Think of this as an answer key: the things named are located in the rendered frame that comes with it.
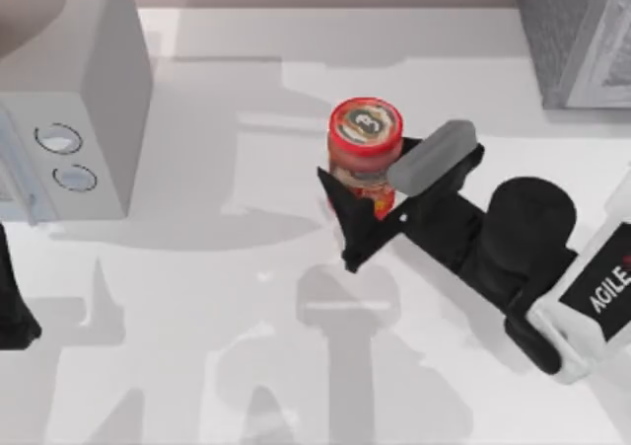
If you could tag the grey cabinet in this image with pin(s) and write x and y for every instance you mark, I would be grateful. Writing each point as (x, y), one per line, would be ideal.
(557, 30)

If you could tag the small microwave knob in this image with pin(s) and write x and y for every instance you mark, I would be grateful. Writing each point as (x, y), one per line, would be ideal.
(75, 177)

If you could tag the pale grey rounded box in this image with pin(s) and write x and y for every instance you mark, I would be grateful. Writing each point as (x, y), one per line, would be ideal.
(430, 158)

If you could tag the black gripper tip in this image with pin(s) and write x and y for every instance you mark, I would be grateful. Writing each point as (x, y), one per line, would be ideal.
(12, 297)

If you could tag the pale microwave oven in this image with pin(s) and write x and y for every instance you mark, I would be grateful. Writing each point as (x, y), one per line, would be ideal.
(106, 95)

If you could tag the large microwave knob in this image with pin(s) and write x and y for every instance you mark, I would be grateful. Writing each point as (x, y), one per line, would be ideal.
(58, 138)

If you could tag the red can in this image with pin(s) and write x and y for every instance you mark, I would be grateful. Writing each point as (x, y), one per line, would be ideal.
(366, 129)

